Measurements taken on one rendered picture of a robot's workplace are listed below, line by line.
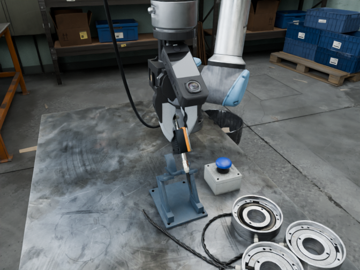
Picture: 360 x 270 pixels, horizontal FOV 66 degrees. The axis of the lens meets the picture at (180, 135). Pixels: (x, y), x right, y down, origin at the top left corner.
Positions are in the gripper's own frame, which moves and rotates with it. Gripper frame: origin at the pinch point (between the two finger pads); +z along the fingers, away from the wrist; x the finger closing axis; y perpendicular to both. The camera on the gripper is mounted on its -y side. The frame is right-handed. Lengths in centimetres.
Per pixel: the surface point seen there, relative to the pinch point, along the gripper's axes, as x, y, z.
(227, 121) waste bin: -79, 103, 64
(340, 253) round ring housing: -22.2, -24.8, 16.8
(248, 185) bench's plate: -19.5, 0.2, 19.7
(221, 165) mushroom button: -12.0, 2.3, 12.5
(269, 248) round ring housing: -10.6, -19.0, 16.8
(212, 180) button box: -9.7, 2.2, 16.6
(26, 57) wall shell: 67, 386, 76
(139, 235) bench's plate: 10.9, -4.4, 19.6
